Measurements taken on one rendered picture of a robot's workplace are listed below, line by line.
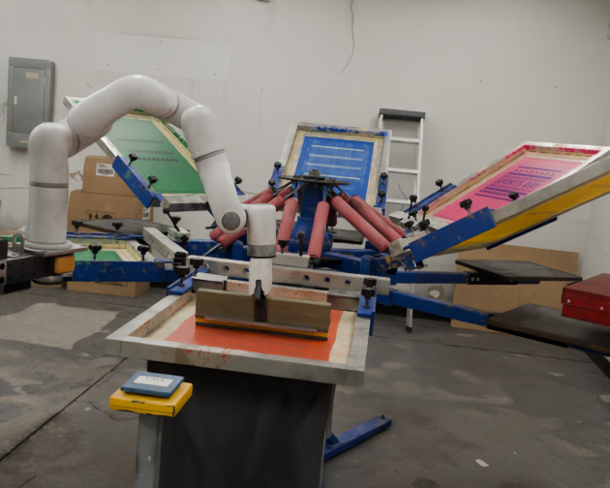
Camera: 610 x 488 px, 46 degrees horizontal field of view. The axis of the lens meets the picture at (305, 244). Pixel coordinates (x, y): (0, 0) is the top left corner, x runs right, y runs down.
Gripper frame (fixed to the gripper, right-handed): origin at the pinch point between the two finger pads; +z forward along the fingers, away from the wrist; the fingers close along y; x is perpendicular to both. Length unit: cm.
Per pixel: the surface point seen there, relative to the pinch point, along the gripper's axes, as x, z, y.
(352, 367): 25.4, 4.1, 31.6
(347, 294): 21.4, -0.2, -24.8
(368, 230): 26, -12, -88
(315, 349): 15.0, 6.9, 8.8
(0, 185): -314, -5, -444
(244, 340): -3.0, 5.3, 8.7
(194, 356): -9.8, 2.7, 32.7
